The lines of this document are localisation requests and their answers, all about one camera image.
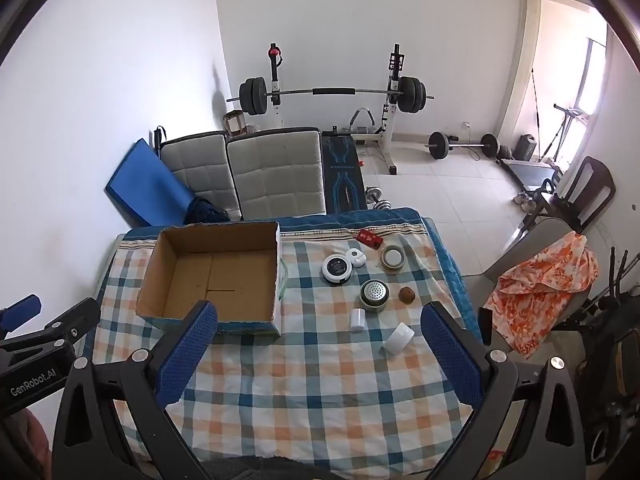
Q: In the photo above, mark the small barbell with black plates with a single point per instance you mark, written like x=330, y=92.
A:
x=439, y=145

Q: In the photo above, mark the treadmill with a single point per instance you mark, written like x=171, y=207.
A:
x=530, y=172

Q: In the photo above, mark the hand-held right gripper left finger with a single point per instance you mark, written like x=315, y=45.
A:
x=187, y=352

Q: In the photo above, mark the round tin with perforated lid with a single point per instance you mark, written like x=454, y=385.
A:
x=374, y=294

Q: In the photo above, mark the round black and white container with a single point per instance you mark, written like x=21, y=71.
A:
x=337, y=269

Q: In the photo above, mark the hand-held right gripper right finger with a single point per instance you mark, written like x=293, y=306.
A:
x=450, y=355

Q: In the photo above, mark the blue foam mat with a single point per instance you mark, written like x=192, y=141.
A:
x=145, y=185

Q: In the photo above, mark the small white cylinder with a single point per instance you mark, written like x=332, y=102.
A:
x=357, y=320

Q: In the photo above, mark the grey chair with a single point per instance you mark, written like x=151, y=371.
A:
x=530, y=240

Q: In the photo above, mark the metal cup with white inside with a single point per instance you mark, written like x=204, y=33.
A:
x=386, y=260

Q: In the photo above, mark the black chair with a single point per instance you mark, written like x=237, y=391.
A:
x=595, y=185

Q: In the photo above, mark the small brown round object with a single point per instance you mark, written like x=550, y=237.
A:
x=407, y=295

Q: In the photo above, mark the white barbell rack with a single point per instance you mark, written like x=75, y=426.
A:
x=395, y=75

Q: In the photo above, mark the person's left forearm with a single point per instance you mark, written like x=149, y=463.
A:
x=30, y=442

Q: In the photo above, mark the small red box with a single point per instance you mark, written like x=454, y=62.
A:
x=370, y=238

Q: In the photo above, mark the small brown cardboard box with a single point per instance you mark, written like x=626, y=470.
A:
x=234, y=122

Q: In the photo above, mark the dark blue weight bench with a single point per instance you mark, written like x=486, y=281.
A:
x=342, y=170

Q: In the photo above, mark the pair of shoes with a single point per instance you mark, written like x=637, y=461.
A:
x=524, y=198

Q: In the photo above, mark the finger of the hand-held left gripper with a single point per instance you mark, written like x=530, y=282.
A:
x=22, y=310
x=70, y=327

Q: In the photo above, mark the exercise machine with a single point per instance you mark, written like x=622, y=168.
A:
x=570, y=115

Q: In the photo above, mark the chrome dumbbells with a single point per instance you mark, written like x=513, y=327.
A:
x=380, y=199

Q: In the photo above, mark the orange patterned cloth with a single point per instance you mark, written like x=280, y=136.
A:
x=545, y=280

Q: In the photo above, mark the white tape roll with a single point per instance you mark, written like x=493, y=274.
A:
x=398, y=339

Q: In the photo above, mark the white cushioned chair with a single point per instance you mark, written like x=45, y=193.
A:
x=277, y=175
x=197, y=170

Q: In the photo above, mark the small white round device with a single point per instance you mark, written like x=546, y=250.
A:
x=357, y=258

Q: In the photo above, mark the dark blue knitted cloth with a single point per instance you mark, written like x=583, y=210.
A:
x=205, y=211

